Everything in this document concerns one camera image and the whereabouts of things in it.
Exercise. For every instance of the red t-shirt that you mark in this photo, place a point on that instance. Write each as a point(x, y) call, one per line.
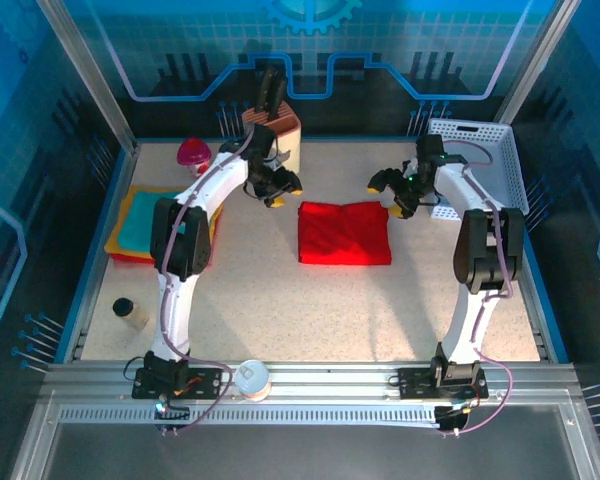
point(345, 232)
point(130, 258)

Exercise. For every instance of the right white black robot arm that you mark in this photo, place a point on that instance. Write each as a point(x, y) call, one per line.
point(467, 320)

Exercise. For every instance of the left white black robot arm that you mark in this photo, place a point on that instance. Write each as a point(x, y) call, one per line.
point(172, 310)

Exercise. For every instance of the stack of folded towels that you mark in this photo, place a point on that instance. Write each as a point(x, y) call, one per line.
point(111, 246)

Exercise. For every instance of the cream knife block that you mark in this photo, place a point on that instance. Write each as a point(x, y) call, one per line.
point(287, 130)

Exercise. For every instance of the pink lidded cup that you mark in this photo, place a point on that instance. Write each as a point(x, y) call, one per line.
point(194, 154)

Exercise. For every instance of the white perforated plastic basket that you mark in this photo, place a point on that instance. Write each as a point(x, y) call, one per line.
point(495, 160)

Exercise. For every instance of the teal folded t-shirt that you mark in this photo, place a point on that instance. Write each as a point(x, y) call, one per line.
point(135, 220)

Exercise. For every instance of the red folded t-shirt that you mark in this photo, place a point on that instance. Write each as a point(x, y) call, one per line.
point(130, 258)

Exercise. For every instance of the black lidded spice jar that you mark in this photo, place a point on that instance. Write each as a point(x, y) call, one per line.
point(129, 314)

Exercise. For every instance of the aluminium frame post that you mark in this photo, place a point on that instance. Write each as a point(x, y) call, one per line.
point(85, 75)
point(535, 62)

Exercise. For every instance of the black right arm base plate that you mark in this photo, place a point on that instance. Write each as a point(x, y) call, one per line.
point(415, 384)

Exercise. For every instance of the aluminium rail frame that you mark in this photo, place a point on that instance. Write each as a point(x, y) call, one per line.
point(330, 385)

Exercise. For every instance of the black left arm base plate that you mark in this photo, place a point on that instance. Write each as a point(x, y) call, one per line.
point(210, 389)

